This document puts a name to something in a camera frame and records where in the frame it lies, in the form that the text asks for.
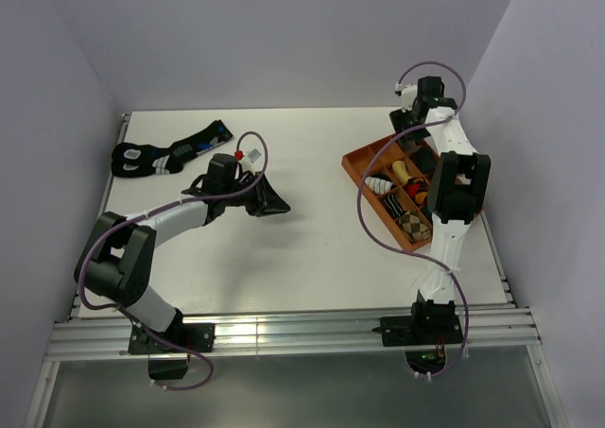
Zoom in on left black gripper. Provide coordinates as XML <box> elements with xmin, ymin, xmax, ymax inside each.
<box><xmin>223</xmin><ymin>172</ymin><xmax>290</xmax><ymax>217</ymax></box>

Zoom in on brown sock red stripes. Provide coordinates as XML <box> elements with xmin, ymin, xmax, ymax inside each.
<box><xmin>405</xmin><ymin>140</ymin><xmax>433</xmax><ymax>156</ymax></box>

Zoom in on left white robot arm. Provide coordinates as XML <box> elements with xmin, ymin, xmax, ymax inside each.
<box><xmin>75</xmin><ymin>153</ymin><xmax>290</xmax><ymax>351</ymax></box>

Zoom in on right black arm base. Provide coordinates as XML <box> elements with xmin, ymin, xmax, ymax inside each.
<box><xmin>372</xmin><ymin>299</ymin><xmax>467</xmax><ymax>381</ymax></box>

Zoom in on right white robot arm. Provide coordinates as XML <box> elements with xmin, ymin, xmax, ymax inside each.
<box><xmin>391</xmin><ymin>77</ymin><xmax>491</xmax><ymax>305</ymax></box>

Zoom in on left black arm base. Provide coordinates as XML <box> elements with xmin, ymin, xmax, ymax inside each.
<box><xmin>128</xmin><ymin>323</ymin><xmax>216</xmax><ymax>383</ymax></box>

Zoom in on dark green rolled sock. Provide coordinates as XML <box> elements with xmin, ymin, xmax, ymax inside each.
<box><xmin>410</xmin><ymin>148</ymin><xmax>436</xmax><ymax>174</ymax></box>

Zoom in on yellow rolled sock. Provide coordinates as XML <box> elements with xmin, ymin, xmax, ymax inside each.
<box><xmin>391</xmin><ymin>161</ymin><xmax>412</xmax><ymax>185</ymax></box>

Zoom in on orange compartment tray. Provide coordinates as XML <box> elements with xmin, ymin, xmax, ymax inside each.
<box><xmin>341</xmin><ymin>136</ymin><xmax>438</xmax><ymax>252</ymax></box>

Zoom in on red black rolled sock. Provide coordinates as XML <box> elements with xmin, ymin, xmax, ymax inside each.
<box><xmin>404</xmin><ymin>178</ymin><xmax>429</xmax><ymax>207</ymax></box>

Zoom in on black white striped rolled sock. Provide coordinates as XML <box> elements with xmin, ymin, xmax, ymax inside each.
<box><xmin>382</xmin><ymin>193</ymin><xmax>406</xmax><ymax>220</ymax></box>

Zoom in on brown argyle rolled sock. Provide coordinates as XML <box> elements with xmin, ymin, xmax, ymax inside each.
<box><xmin>397</xmin><ymin>211</ymin><xmax>431</xmax><ymax>243</ymax></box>

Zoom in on black blue patterned sock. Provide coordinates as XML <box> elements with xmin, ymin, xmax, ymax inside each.
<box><xmin>111</xmin><ymin>120</ymin><xmax>233</xmax><ymax>179</ymax></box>

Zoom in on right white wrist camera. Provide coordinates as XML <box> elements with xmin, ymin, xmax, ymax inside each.
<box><xmin>395</xmin><ymin>82</ymin><xmax>418</xmax><ymax>111</ymax></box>

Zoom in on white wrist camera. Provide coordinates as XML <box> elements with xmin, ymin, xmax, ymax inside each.
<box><xmin>234</xmin><ymin>148</ymin><xmax>262</xmax><ymax>166</ymax></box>
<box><xmin>395</xmin><ymin>82</ymin><xmax>418</xmax><ymax>111</ymax></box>

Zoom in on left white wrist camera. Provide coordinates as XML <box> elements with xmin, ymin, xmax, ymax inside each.
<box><xmin>234</xmin><ymin>148</ymin><xmax>262</xmax><ymax>166</ymax></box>

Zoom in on aluminium table rail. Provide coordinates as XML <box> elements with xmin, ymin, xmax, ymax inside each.
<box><xmin>44</xmin><ymin>304</ymin><xmax>542</xmax><ymax>362</ymax></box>

